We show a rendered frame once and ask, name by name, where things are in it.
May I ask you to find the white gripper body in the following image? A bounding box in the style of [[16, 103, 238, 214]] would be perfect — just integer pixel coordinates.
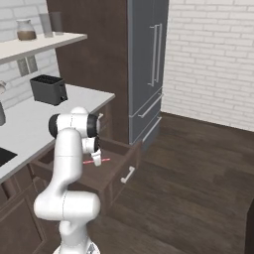
[[90, 149, 103, 168]]

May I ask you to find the red straw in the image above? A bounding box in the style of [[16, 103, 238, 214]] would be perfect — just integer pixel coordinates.
[[82, 158, 111, 166]]

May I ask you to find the brown wooden drawer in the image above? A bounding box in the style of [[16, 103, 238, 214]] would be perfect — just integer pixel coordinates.
[[29, 135, 144, 206]]

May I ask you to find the clear glass cup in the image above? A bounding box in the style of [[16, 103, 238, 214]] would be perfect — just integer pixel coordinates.
[[49, 11, 64, 36], [38, 13, 55, 39]]

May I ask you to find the dark brown dining counter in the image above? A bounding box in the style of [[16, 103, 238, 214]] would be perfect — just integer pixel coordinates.
[[244, 197, 254, 254]]

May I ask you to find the black toaster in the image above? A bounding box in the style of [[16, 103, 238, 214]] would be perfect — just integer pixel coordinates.
[[29, 73, 69, 107]]

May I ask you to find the black sink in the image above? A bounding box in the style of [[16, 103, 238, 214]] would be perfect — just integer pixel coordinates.
[[0, 147, 19, 169]]

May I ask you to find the brown base cabinet run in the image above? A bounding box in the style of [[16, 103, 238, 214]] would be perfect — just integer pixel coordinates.
[[0, 163, 64, 254]]

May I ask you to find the grey tap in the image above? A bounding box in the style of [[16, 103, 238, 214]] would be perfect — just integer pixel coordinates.
[[0, 80, 8, 127]]

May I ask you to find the grey fridge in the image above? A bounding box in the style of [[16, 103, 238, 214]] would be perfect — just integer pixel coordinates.
[[126, 0, 171, 151]]

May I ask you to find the tall brown cabinet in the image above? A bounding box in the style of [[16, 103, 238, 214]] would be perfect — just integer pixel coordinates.
[[46, 0, 130, 145]]

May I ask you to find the glass jar with brown contents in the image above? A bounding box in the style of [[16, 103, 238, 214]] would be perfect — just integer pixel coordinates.
[[16, 18, 38, 42]]

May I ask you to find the silver drawer handle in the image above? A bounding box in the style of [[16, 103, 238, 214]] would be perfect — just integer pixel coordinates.
[[120, 166, 136, 185]]

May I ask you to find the grey wall outlet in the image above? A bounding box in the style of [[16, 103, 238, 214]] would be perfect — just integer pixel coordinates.
[[16, 55, 40, 78]]

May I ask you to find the white wall shelf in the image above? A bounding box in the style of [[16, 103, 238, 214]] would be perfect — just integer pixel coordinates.
[[0, 32, 88, 65]]

